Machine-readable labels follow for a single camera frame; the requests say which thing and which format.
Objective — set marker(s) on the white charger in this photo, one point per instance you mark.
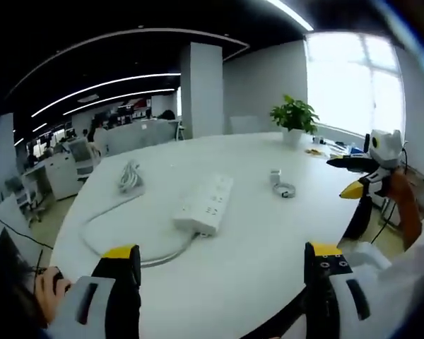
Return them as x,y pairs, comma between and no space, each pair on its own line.
275,175

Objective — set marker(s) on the grey office partition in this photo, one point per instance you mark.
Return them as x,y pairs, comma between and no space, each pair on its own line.
141,134

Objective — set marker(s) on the white round desk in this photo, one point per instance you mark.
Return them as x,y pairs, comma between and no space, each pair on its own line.
254,226

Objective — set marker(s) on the black tapered object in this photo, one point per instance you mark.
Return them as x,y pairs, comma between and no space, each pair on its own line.
358,219

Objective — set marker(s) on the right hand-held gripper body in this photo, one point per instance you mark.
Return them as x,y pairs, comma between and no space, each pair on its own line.
387,148

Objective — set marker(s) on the small yellow object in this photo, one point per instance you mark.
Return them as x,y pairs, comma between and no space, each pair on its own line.
313,151

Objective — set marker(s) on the white office cabinet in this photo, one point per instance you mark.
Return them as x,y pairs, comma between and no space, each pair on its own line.
67,169

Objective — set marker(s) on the wide ceiling light panel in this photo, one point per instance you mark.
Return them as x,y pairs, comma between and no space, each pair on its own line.
291,12

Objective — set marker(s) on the person's head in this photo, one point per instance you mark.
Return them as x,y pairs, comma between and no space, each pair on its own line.
47,300

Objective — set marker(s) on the white power strip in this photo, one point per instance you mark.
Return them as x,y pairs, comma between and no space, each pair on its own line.
206,205

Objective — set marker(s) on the large bright window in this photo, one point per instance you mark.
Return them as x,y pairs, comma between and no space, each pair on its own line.
353,81

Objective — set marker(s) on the potted green plant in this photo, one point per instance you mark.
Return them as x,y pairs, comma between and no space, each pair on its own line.
295,114

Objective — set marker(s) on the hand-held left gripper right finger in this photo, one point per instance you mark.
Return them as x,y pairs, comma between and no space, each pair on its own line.
334,303

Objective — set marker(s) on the long ceiling light strip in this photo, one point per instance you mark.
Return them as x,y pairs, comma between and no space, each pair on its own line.
102,86
120,99

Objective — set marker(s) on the grey office chair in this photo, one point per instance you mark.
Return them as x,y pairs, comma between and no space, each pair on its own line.
32,205

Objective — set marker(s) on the blue flat object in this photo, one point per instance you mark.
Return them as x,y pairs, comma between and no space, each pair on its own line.
357,152

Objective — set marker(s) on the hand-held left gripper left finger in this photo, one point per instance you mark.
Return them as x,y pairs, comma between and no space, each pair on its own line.
92,307

